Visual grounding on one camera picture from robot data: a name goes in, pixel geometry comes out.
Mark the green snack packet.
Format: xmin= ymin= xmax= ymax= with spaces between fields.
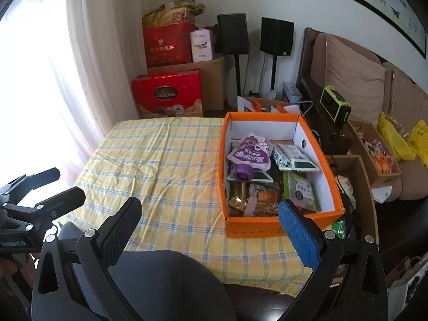
xmin=331 ymin=219 xmax=348 ymax=238

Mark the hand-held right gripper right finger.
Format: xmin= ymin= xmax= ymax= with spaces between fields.
xmin=277 ymin=200 xmax=390 ymax=321

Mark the black speaker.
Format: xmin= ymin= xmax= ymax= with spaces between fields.
xmin=217 ymin=13 xmax=250 ymax=55
xmin=260 ymin=17 xmax=295 ymax=56

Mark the orange cardboard box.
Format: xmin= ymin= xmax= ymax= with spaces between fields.
xmin=219 ymin=111 xmax=345 ymax=239

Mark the gold gift bag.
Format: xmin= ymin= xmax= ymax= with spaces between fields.
xmin=142 ymin=2 xmax=205 ymax=29

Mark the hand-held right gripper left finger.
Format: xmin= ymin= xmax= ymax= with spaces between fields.
xmin=31 ymin=197 xmax=143 ymax=321

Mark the tan sofa cushion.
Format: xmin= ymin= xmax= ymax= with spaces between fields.
xmin=324 ymin=33 xmax=387 ymax=117
xmin=381 ymin=62 xmax=428 ymax=131

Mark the red gift box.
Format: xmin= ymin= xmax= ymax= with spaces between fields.
xmin=131 ymin=68 xmax=204 ymax=119

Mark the yellow-green black portable device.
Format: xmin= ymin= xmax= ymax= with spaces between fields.
xmin=319 ymin=86 xmax=351 ymax=126

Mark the green plum cake packet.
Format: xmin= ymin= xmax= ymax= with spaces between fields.
xmin=284 ymin=171 xmax=322 ymax=213

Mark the yellow plastic bag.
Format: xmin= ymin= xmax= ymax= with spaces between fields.
xmin=378 ymin=113 xmax=418 ymax=161
xmin=408 ymin=119 xmax=428 ymax=169

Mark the gold candy packet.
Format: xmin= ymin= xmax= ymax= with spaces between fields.
xmin=228 ymin=182 xmax=251 ymax=211

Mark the open brown cardboard box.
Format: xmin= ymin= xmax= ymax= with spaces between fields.
xmin=326 ymin=154 xmax=380 ymax=241

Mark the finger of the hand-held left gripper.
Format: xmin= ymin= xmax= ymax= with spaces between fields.
xmin=0 ymin=167 xmax=61 ymax=208
xmin=2 ymin=187 xmax=86 ymax=231

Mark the white sheer curtain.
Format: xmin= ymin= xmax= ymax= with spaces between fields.
xmin=0 ymin=0 xmax=148 ymax=181

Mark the white cable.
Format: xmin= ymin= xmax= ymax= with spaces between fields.
xmin=299 ymin=100 xmax=322 ymax=143

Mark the green white seaweed packet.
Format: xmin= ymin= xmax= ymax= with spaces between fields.
xmin=272 ymin=144 xmax=295 ymax=171
xmin=227 ymin=167 xmax=281 ymax=183
xmin=284 ymin=145 xmax=320 ymax=171

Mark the red gift bag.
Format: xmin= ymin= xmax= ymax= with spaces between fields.
xmin=143 ymin=23 xmax=197 ymax=69

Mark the cardboard box of snacks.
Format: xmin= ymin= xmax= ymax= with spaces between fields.
xmin=346 ymin=120 xmax=402 ymax=188

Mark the orange snack packet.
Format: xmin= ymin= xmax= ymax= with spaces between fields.
xmin=246 ymin=184 xmax=281 ymax=217

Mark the yellow plaid tablecloth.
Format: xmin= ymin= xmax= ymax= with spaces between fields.
xmin=58 ymin=117 xmax=315 ymax=296

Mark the brown sofa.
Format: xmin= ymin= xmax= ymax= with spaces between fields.
xmin=297 ymin=27 xmax=428 ymax=204

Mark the white paper shopping bag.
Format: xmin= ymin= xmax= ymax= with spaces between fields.
xmin=386 ymin=257 xmax=428 ymax=321

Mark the purple jelly pouch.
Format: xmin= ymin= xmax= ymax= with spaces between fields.
xmin=227 ymin=135 xmax=274 ymax=182

